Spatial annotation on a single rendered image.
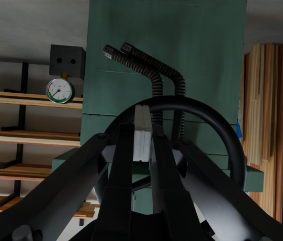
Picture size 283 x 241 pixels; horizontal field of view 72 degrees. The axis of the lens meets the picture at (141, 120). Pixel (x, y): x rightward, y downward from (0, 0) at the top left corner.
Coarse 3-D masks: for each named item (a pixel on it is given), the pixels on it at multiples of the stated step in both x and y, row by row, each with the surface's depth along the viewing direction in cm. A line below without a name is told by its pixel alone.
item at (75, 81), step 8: (56, 48) 49; (64, 48) 49; (72, 48) 49; (80, 48) 49; (56, 56) 49; (64, 56) 49; (72, 56) 49; (80, 56) 49; (56, 64) 49; (64, 64) 49; (72, 64) 49; (80, 64) 50; (56, 72) 49; (72, 72) 49; (80, 72) 50; (72, 80) 54; (80, 80) 53
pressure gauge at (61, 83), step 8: (64, 72) 49; (56, 80) 47; (64, 80) 46; (48, 88) 47; (56, 88) 47; (64, 88) 47; (72, 88) 47; (48, 96) 46; (56, 96) 47; (64, 96) 47; (72, 96) 48
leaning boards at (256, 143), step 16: (256, 48) 166; (272, 48) 165; (256, 64) 165; (272, 64) 165; (256, 80) 165; (272, 80) 165; (240, 96) 190; (256, 96) 165; (272, 96) 168; (240, 112) 190; (256, 112) 171; (272, 112) 168; (256, 128) 170; (272, 128) 168; (256, 144) 170; (272, 144) 167; (256, 160) 170; (272, 160) 167; (272, 176) 167; (256, 192) 194; (272, 192) 167; (272, 208) 166
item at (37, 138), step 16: (0, 96) 253; (16, 96) 248; (32, 96) 245; (0, 128) 283; (16, 128) 275; (48, 144) 250; (64, 144) 251; (16, 160) 282; (0, 176) 242; (16, 176) 243; (32, 176) 247; (16, 192) 289; (0, 208) 249; (80, 208) 264; (96, 208) 280; (80, 224) 293
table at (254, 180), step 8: (72, 152) 64; (56, 160) 53; (64, 160) 53; (56, 168) 53; (136, 168) 49; (144, 168) 50; (248, 168) 58; (136, 176) 44; (144, 176) 44; (248, 176) 55; (256, 176) 55; (248, 184) 55; (256, 184) 55
